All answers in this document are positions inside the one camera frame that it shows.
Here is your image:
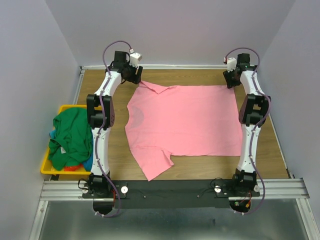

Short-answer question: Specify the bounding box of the pink t shirt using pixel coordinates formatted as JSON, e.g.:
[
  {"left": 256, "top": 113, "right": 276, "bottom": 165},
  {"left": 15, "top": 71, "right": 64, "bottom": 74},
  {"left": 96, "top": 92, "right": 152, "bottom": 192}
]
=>
[{"left": 125, "top": 81, "right": 242, "bottom": 181}]

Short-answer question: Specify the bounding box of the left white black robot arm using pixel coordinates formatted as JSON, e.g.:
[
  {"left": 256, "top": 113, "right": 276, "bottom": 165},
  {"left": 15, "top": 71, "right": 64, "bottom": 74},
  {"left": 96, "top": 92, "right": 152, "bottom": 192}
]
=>
[{"left": 86, "top": 48, "right": 143, "bottom": 198}]

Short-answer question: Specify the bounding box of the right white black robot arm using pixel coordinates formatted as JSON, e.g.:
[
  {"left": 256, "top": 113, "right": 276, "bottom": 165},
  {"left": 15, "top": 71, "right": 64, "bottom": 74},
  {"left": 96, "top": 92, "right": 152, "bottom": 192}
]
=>
[{"left": 223, "top": 53, "right": 271, "bottom": 196}]

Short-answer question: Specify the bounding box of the green t shirt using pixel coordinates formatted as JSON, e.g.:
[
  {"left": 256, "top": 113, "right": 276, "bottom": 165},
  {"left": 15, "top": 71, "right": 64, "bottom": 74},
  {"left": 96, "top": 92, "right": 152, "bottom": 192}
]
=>
[{"left": 48, "top": 107, "right": 93, "bottom": 171}]

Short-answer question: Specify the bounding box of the blue t shirt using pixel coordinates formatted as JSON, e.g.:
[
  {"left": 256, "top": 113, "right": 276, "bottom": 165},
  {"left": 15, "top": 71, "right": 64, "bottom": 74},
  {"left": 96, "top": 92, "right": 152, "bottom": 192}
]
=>
[{"left": 48, "top": 146, "right": 93, "bottom": 172}]

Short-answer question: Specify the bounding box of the orange t shirt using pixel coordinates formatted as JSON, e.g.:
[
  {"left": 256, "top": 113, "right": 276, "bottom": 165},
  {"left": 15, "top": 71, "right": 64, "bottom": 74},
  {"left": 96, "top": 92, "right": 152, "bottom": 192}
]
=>
[{"left": 63, "top": 163, "right": 86, "bottom": 172}]

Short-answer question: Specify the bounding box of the yellow plastic bin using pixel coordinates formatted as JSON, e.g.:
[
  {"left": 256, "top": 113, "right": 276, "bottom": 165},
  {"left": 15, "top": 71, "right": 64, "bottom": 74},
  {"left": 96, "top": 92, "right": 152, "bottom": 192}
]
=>
[{"left": 40, "top": 104, "right": 93, "bottom": 175}]

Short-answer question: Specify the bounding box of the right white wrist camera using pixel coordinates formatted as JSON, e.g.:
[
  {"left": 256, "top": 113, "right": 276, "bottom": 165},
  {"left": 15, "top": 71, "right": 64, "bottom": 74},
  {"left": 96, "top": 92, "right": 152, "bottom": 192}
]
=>
[{"left": 225, "top": 57, "right": 237, "bottom": 73}]

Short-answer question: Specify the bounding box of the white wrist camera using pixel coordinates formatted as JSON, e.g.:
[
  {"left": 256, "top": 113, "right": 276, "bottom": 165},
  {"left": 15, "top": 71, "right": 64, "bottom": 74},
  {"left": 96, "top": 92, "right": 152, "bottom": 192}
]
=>
[
  {"left": 225, "top": 57, "right": 237, "bottom": 73},
  {"left": 129, "top": 52, "right": 142, "bottom": 68}
]

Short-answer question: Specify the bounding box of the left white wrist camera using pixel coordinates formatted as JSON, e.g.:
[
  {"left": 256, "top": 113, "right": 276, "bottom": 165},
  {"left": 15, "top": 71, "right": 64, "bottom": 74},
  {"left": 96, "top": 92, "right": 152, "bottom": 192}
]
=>
[{"left": 129, "top": 52, "right": 142, "bottom": 68}]

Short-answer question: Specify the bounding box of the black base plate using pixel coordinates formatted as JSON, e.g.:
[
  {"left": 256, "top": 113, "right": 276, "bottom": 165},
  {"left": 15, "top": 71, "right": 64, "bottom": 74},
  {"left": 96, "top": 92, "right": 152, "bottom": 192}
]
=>
[{"left": 79, "top": 176, "right": 260, "bottom": 216}]

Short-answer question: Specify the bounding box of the aluminium front rail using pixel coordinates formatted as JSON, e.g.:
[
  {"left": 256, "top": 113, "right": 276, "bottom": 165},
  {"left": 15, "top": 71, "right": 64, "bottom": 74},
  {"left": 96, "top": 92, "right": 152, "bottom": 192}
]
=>
[{"left": 40, "top": 178, "right": 310, "bottom": 201}]

